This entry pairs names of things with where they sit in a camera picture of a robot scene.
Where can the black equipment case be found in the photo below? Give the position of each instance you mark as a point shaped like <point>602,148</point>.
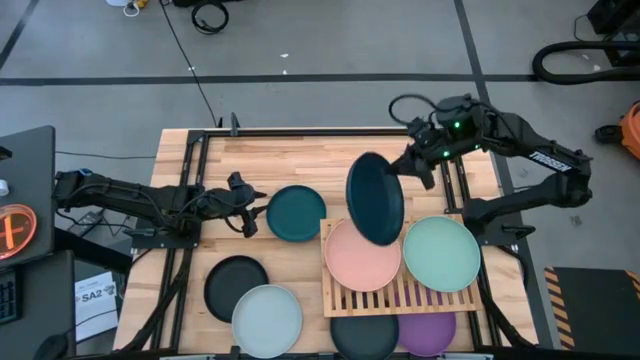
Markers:
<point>185,2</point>

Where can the dark teal plate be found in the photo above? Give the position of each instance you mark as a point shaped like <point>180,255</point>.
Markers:
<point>375,200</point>
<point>296,214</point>

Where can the black power adapter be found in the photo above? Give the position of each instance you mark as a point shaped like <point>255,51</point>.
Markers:
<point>90,222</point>

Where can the black metal table frame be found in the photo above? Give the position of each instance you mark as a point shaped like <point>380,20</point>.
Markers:
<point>320,132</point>

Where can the black plate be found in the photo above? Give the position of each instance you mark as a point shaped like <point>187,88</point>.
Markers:
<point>227,285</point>

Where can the black computer mouse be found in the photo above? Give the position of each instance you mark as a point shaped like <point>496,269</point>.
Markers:
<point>50,348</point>

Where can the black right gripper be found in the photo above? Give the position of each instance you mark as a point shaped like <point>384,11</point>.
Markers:
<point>430,142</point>

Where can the pink plate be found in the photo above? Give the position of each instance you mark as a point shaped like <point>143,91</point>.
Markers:
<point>357,265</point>

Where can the white round object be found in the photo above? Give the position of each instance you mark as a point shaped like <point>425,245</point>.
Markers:
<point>117,2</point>

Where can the black frame clamp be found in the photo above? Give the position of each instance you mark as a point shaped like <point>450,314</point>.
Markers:
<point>234,122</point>

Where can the hazard-striped black platform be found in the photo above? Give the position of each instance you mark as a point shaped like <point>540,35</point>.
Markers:
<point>595,305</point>

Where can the yellow plug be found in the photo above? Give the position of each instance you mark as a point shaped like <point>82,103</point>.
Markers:
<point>142,3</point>

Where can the orange vacuum cleaner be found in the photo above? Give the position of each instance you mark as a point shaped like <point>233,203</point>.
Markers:
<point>634,130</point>

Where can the black desk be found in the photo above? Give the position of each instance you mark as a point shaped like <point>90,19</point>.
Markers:
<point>30,165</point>
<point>45,300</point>

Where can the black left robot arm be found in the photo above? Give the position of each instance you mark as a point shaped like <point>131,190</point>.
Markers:
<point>125,197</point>

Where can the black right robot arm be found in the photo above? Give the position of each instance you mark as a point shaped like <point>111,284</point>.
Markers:
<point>520,135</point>

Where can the dark grey plate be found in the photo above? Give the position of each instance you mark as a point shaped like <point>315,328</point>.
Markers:
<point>364,340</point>

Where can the orange round disc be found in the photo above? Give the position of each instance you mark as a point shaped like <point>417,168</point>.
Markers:
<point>25,220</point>

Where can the purple plate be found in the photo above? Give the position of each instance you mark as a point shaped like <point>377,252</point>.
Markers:
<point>426,335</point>

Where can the mint green plate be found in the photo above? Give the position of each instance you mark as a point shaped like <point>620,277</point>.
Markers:
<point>441,255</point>

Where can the bamboo slatted shelf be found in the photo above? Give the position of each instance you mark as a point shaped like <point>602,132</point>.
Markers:
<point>327,295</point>

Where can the light grey plate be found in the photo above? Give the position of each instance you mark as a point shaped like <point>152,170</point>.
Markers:
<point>267,322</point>

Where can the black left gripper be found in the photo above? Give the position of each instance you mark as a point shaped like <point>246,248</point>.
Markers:
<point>232,202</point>

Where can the black vacuum unit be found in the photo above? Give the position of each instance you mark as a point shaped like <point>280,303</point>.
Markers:
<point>615,15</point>

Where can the small white cap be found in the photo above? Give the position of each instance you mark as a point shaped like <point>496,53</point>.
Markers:
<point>3,187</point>

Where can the black keyboard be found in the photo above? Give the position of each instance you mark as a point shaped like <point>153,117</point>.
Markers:
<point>9,300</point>

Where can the white SA2 paper sheet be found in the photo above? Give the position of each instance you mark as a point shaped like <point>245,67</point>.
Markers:
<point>95,320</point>

